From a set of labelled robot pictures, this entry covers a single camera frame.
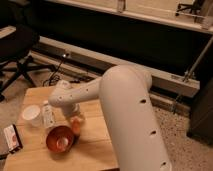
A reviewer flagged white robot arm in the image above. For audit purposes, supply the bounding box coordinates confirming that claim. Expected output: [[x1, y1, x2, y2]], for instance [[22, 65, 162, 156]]
[[49, 65, 172, 171]]

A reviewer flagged distant black chair base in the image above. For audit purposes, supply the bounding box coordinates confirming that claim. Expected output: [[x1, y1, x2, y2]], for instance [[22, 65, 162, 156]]
[[175, 0, 204, 16]]

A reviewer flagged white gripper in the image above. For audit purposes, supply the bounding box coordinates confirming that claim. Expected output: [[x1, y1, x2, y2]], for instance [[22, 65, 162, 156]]
[[62, 104, 85, 126]]

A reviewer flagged red-brown ceramic bowl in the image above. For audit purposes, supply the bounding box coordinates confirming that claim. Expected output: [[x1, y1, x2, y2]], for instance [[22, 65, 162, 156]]
[[46, 125, 74, 153]]

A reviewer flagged small printed box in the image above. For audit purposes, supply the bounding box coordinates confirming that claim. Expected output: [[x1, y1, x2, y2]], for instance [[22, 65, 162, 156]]
[[3, 124, 23, 154]]

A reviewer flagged black office chair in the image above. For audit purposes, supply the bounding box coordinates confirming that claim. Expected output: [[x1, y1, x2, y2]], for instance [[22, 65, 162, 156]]
[[0, 0, 57, 101]]

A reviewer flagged wooden table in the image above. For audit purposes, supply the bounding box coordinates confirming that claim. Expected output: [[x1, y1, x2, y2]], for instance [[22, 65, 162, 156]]
[[2, 83, 121, 171]]

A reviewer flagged small white bottle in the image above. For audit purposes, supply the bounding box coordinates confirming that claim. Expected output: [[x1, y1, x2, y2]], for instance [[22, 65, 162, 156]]
[[42, 100, 55, 129]]

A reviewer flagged black cable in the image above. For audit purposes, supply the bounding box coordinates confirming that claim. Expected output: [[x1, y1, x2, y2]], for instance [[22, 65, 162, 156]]
[[42, 53, 81, 88]]

